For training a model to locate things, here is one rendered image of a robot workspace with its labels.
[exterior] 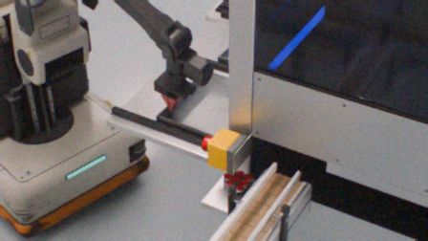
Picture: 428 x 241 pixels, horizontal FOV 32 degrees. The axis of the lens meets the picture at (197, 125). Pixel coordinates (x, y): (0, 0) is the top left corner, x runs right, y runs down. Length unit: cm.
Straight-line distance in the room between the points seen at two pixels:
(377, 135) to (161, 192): 164
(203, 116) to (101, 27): 227
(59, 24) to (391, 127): 139
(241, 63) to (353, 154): 33
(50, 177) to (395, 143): 158
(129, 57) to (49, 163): 123
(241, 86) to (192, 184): 149
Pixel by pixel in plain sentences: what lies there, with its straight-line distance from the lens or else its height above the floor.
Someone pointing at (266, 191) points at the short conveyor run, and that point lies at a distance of 178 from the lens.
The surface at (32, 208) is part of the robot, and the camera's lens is 287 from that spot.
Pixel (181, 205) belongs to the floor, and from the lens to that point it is 308.
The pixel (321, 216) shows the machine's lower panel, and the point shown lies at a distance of 186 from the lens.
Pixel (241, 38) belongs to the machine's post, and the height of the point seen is 128.
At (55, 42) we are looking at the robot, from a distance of 263.
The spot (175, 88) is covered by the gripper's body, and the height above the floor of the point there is 99.
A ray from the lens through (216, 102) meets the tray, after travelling 213.
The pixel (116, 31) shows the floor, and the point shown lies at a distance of 424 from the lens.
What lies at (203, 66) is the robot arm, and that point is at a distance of 191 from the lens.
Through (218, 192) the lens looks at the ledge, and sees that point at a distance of 185.
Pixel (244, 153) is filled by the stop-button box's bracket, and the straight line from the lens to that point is 178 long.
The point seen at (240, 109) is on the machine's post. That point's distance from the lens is 177.
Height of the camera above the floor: 214
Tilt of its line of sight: 38 degrees down
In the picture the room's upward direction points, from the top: 2 degrees counter-clockwise
